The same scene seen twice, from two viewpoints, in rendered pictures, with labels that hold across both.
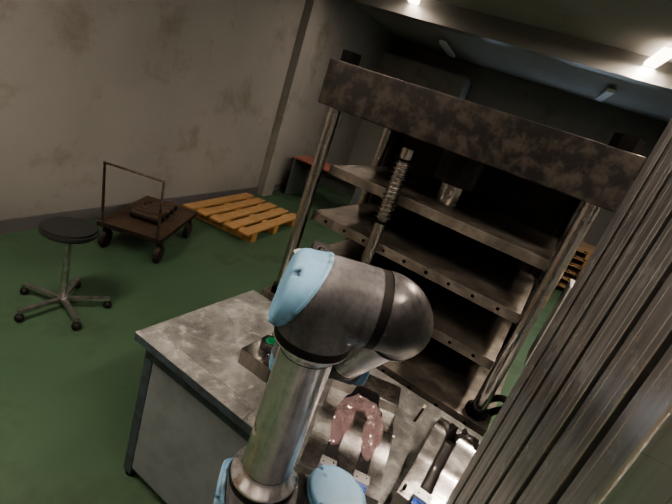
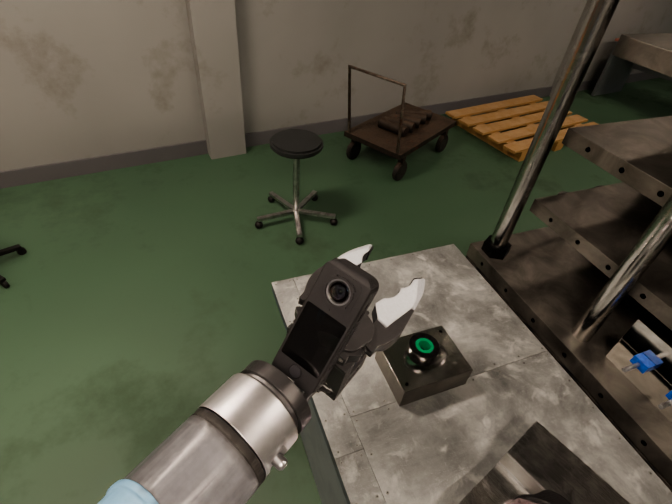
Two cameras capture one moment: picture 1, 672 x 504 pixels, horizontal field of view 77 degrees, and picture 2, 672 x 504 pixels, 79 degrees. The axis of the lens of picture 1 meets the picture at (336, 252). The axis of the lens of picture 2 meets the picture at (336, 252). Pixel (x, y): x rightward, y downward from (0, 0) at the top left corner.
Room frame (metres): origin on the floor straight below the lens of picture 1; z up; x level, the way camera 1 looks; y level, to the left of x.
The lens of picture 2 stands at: (0.79, -0.11, 1.77)
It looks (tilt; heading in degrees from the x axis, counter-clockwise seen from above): 41 degrees down; 41
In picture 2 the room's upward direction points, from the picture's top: 6 degrees clockwise
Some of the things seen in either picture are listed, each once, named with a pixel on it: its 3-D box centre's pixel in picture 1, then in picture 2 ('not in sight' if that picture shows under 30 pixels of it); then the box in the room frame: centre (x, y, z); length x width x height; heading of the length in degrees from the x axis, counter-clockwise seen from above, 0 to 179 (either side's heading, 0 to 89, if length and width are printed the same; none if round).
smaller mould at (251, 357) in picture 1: (269, 355); (421, 363); (1.44, 0.12, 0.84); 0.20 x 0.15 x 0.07; 155
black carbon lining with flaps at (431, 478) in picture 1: (457, 464); not in sight; (1.12, -0.61, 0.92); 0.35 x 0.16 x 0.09; 155
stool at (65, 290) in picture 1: (61, 269); (292, 183); (2.31, 1.64, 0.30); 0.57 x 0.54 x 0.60; 72
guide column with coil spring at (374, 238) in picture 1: (360, 275); (637, 260); (1.94, -0.15, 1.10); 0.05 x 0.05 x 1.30
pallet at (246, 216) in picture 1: (246, 215); (523, 125); (5.15, 1.26, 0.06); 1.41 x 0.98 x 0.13; 163
